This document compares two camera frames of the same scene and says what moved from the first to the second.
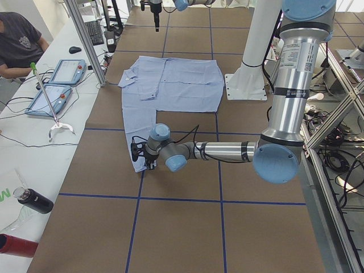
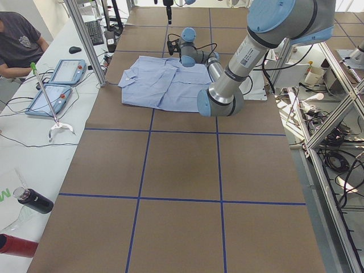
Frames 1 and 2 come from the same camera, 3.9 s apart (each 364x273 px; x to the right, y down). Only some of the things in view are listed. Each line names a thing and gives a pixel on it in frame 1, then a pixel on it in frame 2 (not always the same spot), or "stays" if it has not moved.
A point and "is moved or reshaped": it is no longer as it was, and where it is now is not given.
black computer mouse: x=73 y=49 stays
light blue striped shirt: x=165 y=83 is moved or reshaped
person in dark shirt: x=21 y=45 stays
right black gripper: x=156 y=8 → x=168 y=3
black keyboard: x=95 y=32 stays
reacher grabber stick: x=57 y=125 stays
